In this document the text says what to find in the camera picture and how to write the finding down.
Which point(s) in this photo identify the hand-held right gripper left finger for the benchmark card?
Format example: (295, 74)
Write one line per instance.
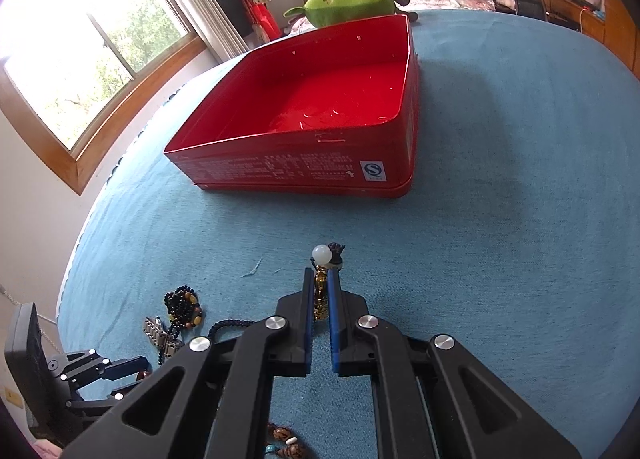
(308, 321)

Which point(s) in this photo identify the blue blanket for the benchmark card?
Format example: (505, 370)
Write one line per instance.
(500, 189)

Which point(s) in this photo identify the floral bedding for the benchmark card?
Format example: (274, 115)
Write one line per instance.
(450, 1)

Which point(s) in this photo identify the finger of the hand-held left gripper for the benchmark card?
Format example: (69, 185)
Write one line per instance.
(95, 364)
(95, 406)

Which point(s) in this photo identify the wooden desk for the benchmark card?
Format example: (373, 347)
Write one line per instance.
(565, 6)

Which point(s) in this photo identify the wooden framed window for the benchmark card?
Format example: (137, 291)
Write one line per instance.
(75, 64)

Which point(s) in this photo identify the green plush toy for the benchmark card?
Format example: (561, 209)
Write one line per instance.
(345, 1)

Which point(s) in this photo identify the white curtain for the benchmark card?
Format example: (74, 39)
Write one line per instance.
(205, 14)

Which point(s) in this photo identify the wooden wardrobe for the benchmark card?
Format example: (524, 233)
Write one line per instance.
(620, 24)

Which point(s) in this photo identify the red cardboard box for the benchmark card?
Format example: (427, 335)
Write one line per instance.
(300, 84)

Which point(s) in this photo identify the loose pale thread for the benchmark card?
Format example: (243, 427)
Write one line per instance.
(252, 270)

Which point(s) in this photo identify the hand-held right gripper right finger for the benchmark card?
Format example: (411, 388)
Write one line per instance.
(335, 321)

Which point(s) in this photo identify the red bag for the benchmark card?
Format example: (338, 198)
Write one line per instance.
(262, 16)

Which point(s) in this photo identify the silver metal watch band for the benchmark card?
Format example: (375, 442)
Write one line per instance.
(160, 334)

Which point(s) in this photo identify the gold pendant with white bead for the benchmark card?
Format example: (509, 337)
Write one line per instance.
(320, 296)

